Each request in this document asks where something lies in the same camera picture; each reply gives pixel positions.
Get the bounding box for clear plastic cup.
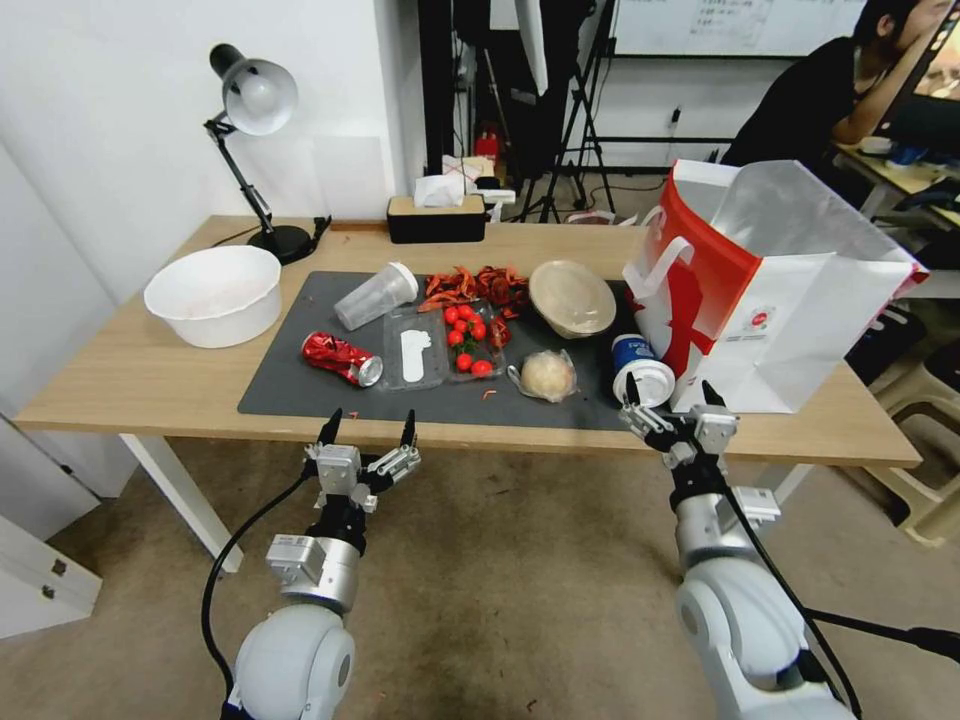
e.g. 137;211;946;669
332;260;421;331

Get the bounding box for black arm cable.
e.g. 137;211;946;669
200;476;319;710
716;479;865;720

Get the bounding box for white tissue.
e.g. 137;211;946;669
413;175;464;210

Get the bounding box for paper bowl with clear lid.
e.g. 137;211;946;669
527;259;619;341

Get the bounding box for cardboard box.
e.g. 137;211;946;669
441;152;505;190

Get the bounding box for clear disposable takeout box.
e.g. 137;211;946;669
380;302;518;394

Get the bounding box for person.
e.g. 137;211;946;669
722;0;955;171

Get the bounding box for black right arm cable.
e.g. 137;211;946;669
716;479;865;720

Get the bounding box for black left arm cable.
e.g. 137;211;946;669
200;476;319;710

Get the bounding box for black tissue box wooden lid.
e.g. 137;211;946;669
386;193;488;246

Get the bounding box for crushed red soda can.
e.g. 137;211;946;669
300;330;385;390

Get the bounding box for black desk lamp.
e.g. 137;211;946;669
203;42;313;266

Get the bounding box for white cabinet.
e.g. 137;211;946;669
0;410;104;640

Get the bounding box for whiteboard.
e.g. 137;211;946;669
610;0;873;58

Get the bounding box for red crayfish shell pile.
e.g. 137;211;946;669
417;266;481;315
476;263;531;322

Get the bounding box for blue and white paper cup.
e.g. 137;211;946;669
608;331;677;411

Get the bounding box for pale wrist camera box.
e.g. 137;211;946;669
315;443;364;497
690;405;741;458

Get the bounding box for dark grey table mat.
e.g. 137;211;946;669
236;269;655;433

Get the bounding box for computer monitor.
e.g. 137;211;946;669
887;0;960;155

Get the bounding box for black tripod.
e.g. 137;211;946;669
517;0;621;224

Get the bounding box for white plastic bowl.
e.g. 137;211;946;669
143;244;284;349

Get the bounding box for wooden table with white legs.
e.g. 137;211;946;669
14;215;923;576

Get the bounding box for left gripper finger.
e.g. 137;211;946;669
302;407;345;463
365;407;424;493

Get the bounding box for beige plastic stool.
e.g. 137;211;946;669
862;352;960;550

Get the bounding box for bun in clear plastic bag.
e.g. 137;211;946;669
506;347;580;403

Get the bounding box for red and white delivery bag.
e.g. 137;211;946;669
621;158;932;416

